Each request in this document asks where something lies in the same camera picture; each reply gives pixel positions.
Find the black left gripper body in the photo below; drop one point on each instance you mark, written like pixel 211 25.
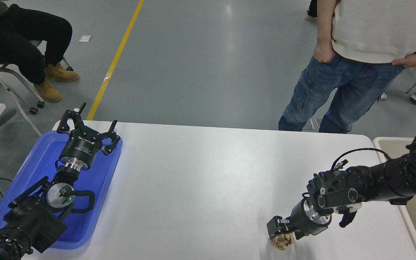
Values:
pixel 79 150

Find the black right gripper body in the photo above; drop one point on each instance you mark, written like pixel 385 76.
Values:
pixel 300 223

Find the tan paper ball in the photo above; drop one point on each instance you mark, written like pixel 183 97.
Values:
pixel 282 243

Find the standing person's right forearm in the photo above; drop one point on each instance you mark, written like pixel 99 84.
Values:
pixel 327 20

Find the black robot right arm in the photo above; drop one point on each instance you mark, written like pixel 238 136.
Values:
pixel 395 178

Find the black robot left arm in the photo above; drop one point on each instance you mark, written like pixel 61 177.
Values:
pixel 34 220

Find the standing person's right hand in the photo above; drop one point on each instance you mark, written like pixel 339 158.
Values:
pixel 324 52

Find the standing person's left hand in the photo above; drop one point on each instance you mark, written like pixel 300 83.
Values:
pixel 410 60

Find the blue plastic tray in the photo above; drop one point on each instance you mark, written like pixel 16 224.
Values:
pixel 99 173

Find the white paper scrap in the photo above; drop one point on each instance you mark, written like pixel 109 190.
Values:
pixel 85 38

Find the seated person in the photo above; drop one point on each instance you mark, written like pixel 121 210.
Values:
pixel 20 32

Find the standing person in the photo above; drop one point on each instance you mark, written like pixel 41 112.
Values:
pixel 370 32

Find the person with tan shoe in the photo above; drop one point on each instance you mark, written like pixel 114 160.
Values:
pixel 313 9

